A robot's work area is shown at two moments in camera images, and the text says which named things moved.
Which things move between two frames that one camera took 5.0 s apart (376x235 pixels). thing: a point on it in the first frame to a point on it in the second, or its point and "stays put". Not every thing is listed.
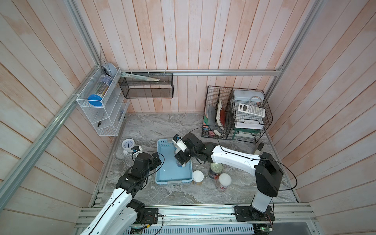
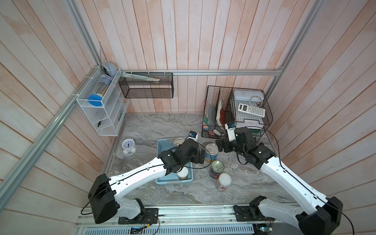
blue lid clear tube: [104, 84] stays put
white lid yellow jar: [198, 176] to [183, 174]
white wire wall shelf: [106, 101] stays put
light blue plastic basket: [168, 172] stays put
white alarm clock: [127, 145] stays put
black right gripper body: [186, 155] to [229, 147]
